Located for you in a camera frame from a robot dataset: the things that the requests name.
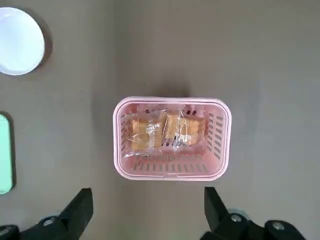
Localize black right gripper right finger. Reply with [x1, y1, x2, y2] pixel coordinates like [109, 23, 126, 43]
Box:
[199, 186, 309, 240]

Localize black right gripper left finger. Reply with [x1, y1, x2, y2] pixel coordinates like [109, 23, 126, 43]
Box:
[0, 187, 94, 240]

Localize small pink slotted basket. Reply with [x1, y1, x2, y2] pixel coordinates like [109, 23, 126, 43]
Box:
[112, 95, 232, 182]

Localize green rectangular tray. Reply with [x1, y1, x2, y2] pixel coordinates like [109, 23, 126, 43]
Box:
[0, 112, 13, 195]

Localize clear-wrapped bread pack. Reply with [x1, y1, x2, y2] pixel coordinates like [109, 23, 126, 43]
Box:
[161, 106, 208, 153]
[123, 111, 165, 160]

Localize white round plate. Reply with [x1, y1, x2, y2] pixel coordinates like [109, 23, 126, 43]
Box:
[0, 6, 46, 76]

